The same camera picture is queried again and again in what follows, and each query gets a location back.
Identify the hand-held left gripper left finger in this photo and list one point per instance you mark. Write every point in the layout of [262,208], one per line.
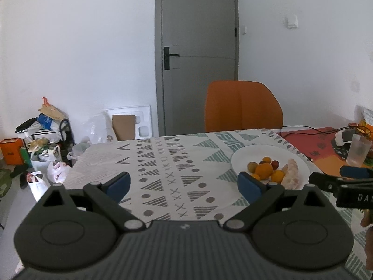
[119,186]

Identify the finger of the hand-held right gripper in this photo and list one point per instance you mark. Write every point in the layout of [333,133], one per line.
[355,171]
[323,180]

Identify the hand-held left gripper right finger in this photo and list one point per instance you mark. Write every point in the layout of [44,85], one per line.
[247,187]

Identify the green-brown round fruit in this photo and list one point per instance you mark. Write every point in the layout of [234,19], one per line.
[252,166]

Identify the orange tangerine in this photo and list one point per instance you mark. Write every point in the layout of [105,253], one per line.
[263,171]

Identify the white plate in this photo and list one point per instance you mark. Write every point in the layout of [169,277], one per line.
[271,166]

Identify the small orange kumquat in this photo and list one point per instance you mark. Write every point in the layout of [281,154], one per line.
[277,176]
[265,160]

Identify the dark red round fruit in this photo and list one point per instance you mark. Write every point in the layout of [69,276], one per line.
[275,163]

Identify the person's right hand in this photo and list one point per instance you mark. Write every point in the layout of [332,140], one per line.
[366,218]

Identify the translucent plastic cup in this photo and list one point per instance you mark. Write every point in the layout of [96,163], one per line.
[357,150]

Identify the white black small device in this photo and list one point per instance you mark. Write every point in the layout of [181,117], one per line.
[343,138]

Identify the orange red table mat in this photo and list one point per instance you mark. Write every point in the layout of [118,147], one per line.
[317,145]

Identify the brown cardboard piece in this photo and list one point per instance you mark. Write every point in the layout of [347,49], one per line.
[123,127]

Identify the patterned tablecloth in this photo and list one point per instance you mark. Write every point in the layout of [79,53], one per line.
[174,163]

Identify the clear plastic bag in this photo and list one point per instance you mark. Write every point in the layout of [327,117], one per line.
[94,129]

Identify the white plastic shopping bag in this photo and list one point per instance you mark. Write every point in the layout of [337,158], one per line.
[37,185]
[58,171]

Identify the white foam packaging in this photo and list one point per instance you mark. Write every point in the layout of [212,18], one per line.
[142,119]

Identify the black metal rack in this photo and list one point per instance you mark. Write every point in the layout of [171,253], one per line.
[65,132]

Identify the orange chair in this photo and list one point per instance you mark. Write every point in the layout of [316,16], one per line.
[243,106]

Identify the brown paper bag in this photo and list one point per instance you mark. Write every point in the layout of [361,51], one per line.
[50,109]

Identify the orange box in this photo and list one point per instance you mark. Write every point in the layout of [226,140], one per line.
[11,155]

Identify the grey door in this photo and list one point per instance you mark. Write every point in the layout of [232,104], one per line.
[199,55]

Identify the white wall switch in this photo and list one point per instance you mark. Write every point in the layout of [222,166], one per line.
[291,22]

